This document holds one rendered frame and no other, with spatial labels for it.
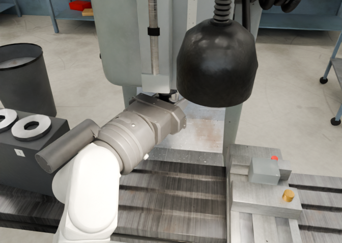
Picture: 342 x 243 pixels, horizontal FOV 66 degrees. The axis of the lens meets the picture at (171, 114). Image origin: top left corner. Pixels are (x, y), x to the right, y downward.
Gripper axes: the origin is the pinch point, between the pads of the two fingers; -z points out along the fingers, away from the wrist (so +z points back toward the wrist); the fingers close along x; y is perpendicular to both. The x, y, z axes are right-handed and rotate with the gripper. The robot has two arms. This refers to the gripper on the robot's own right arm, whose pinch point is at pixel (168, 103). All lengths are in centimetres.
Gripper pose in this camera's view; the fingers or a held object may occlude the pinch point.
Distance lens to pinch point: 55.3
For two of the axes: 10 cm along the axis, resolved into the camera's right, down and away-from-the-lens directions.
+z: -5.3, 5.1, -6.8
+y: -0.1, 8.0, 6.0
